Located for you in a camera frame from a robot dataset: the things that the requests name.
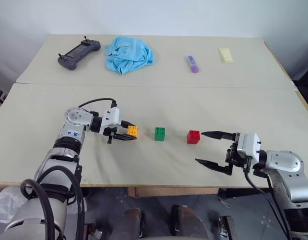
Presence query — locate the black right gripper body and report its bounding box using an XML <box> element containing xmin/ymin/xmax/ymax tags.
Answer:
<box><xmin>226</xmin><ymin>132</ymin><xmax>252</xmax><ymax>173</ymax></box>

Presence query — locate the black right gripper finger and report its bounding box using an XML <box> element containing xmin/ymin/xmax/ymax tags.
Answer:
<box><xmin>201</xmin><ymin>130</ymin><xmax>237</xmax><ymax>142</ymax></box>
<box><xmin>195</xmin><ymin>157</ymin><xmax>232</xmax><ymax>176</ymax></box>

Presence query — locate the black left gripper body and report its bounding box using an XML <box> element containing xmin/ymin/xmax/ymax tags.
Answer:
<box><xmin>103</xmin><ymin>120</ymin><xmax>129</xmax><ymax>145</ymax></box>

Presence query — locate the yellow studded cube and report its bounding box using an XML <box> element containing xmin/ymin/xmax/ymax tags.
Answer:
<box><xmin>126</xmin><ymin>125</ymin><xmax>140</xmax><ymax>138</ymax></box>

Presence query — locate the red studded cube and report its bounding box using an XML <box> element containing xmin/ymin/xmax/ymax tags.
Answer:
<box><xmin>186</xmin><ymin>129</ymin><xmax>201</xmax><ymax>145</ymax></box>

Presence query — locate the green studded cube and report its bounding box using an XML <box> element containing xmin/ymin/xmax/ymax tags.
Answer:
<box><xmin>154</xmin><ymin>126</ymin><xmax>166</xmax><ymax>142</ymax></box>

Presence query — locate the dark rounded foot shape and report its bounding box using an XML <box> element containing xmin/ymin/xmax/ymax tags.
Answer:
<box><xmin>170</xmin><ymin>204</ymin><xmax>211</xmax><ymax>240</ymax></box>
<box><xmin>115</xmin><ymin>207</ymin><xmax>146</xmax><ymax>240</ymax></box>

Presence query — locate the crumpled light blue cloth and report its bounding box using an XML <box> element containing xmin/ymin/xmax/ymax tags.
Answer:
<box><xmin>104</xmin><ymin>35</ymin><xmax>156</xmax><ymax>76</ymax></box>

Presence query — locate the pale yellow paper pad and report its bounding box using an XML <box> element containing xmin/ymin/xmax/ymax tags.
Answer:
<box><xmin>218</xmin><ymin>47</ymin><xmax>235</xmax><ymax>65</ymax></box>

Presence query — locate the dark grey handheld controller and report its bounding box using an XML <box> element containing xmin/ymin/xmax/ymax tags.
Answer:
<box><xmin>56</xmin><ymin>35</ymin><xmax>102</xmax><ymax>72</ymax></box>

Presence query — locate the dark furniture beside table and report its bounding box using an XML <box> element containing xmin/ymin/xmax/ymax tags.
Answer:
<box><xmin>291</xmin><ymin>78</ymin><xmax>308</xmax><ymax>115</ymax></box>

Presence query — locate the white plastic bag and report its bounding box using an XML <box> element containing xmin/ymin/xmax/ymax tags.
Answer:
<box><xmin>0</xmin><ymin>185</ymin><xmax>28</xmax><ymax>224</ymax></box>

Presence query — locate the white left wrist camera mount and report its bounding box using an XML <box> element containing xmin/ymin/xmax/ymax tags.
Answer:
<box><xmin>98</xmin><ymin>107</ymin><xmax>121</xmax><ymax>136</ymax></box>

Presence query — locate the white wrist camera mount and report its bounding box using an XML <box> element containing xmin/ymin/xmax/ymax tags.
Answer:
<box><xmin>98</xmin><ymin>107</ymin><xmax>121</xmax><ymax>136</ymax></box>
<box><xmin>237</xmin><ymin>132</ymin><xmax>261</xmax><ymax>164</ymax></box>

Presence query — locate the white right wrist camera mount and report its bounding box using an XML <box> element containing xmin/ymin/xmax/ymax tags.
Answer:
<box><xmin>237</xmin><ymin>132</ymin><xmax>261</xmax><ymax>164</ymax></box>

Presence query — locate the thin black left wrist cable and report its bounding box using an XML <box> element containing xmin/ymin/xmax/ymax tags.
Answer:
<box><xmin>77</xmin><ymin>97</ymin><xmax>118</xmax><ymax>109</ymax></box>

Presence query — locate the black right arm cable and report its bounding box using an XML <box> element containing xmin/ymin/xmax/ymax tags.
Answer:
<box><xmin>243</xmin><ymin>168</ymin><xmax>293</xmax><ymax>240</ymax></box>

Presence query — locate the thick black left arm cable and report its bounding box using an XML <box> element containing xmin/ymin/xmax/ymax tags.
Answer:
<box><xmin>20</xmin><ymin>165</ymin><xmax>86</xmax><ymax>240</ymax></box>

